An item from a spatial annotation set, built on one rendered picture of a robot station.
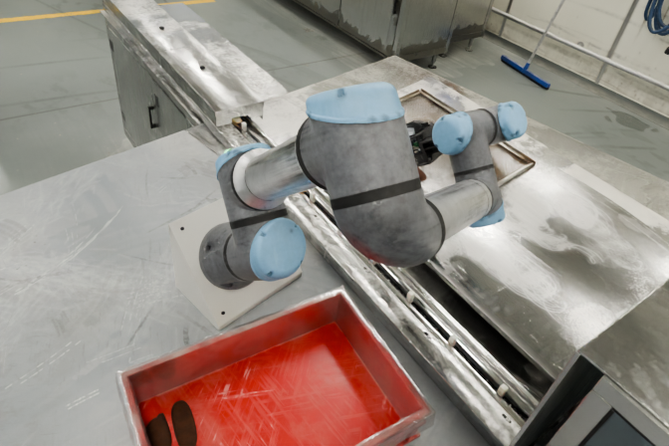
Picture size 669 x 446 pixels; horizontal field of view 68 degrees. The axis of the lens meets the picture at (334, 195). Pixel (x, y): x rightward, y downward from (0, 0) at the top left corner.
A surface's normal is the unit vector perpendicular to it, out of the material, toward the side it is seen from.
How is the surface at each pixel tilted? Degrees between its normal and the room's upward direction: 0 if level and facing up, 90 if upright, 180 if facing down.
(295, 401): 0
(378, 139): 48
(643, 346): 0
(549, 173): 10
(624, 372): 0
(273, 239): 55
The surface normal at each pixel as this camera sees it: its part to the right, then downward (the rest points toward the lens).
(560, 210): -0.03, -0.71
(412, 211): 0.62, 0.02
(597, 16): -0.81, 0.29
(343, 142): -0.42, 0.11
